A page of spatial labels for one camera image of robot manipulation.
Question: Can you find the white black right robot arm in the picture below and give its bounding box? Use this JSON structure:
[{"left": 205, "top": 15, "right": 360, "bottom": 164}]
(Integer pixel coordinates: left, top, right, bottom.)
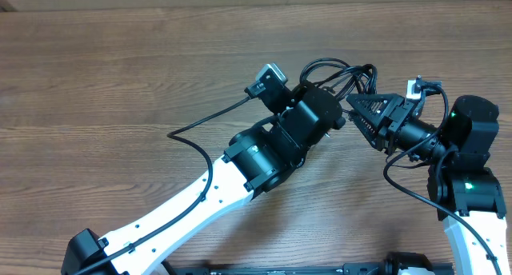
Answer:
[{"left": 347, "top": 91, "right": 510, "bottom": 274}]

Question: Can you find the black right camera cable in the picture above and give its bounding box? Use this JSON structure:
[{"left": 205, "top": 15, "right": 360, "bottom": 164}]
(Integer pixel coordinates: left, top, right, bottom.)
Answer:
[{"left": 382, "top": 86, "right": 503, "bottom": 275}]

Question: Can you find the black left camera cable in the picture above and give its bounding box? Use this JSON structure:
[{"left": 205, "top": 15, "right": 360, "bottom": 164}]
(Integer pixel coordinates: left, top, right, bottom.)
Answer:
[{"left": 74, "top": 95, "right": 253, "bottom": 275}]

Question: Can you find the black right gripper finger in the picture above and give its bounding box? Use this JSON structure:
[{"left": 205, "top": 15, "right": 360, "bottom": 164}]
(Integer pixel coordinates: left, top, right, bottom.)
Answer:
[
  {"left": 351, "top": 114, "right": 380, "bottom": 149},
  {"left": 346, "top": 94, "right": 402, "bottom": 115}
]

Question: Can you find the thick black usb cable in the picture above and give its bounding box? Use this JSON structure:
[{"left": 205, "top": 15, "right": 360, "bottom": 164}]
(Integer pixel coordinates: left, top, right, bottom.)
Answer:
[{"left": 298, "top": 58, "right": 378, "bottom": 102}]

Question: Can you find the black camera cable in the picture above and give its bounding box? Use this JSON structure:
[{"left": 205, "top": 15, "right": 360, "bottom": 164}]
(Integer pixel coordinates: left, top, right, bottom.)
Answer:
[
  {"left": 74, "top": 95, "right": 253, "bottom": 275},
  {"left": 382, "top": 86, "right": 503, "bottom": 275}
]

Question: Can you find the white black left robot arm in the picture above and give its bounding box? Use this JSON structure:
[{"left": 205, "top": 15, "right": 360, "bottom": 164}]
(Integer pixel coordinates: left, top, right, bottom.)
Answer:
[{"left": 61, "top": 85, "right": 345, "bottom": 274}]

